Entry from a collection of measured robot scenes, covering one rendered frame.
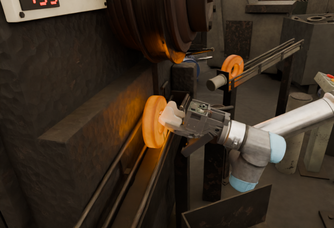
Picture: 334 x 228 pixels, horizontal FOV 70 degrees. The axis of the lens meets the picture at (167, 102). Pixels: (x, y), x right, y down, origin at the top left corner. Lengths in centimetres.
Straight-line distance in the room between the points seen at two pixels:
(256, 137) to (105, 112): 38
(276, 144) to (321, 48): 228
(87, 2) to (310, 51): 252
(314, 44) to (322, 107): 203
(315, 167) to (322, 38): 146
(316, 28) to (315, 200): 171
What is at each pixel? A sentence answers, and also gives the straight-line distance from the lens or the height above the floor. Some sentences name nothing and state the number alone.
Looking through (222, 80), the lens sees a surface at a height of 68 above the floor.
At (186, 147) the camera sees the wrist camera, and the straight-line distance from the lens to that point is 71.
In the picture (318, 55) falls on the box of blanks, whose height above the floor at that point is 43.
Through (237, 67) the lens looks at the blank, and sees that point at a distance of 131.
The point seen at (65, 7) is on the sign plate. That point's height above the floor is 107.
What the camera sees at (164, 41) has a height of 98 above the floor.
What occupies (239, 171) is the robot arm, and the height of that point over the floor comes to 63.
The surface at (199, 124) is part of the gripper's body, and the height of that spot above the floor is 77.
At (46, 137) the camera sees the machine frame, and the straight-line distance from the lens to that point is 46.
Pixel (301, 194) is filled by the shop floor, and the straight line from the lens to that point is 166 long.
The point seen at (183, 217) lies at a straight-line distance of 48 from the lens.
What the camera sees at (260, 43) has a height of 41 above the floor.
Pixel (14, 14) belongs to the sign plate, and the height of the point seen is 107.
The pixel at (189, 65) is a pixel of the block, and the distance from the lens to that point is 102.
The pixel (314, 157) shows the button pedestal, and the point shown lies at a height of 12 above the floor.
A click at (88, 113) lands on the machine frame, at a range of 51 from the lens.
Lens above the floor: 109
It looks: 25 degrees down
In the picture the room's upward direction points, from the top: 2 degrees counter-clockwise
